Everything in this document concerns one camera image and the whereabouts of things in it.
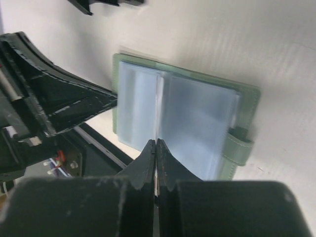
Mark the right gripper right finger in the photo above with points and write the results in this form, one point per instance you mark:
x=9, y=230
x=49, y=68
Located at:
x=191, y=207

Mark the green leather card holder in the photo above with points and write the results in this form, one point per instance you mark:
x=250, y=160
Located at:
x=204, y=120

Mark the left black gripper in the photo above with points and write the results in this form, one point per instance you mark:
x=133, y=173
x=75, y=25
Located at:
x=38, y=101

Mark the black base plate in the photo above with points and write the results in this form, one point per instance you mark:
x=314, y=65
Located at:
x=78, y=153

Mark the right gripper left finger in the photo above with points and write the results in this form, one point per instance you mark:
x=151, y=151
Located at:
x=108, y=206

